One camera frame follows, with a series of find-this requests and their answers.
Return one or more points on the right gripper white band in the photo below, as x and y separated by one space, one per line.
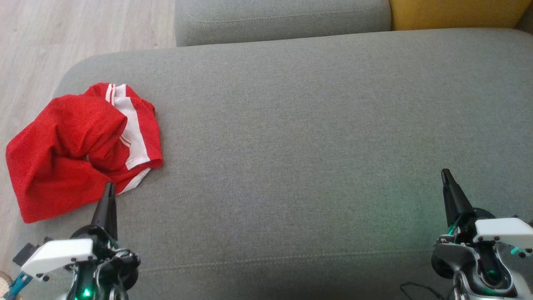
504 231

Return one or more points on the yellow sofa cushion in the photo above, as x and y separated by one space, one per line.
458 12

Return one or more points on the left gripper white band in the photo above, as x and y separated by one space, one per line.
58 255

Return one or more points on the red basketball jersey white sleeves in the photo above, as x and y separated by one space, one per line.
54 166

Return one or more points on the beige woven basket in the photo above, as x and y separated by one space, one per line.
3 287

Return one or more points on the small grey sofa cushion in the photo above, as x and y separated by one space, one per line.
283 21

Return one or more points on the large grey sofa seat cushion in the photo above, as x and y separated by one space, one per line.
312 146

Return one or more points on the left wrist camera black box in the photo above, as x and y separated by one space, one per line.
25 255

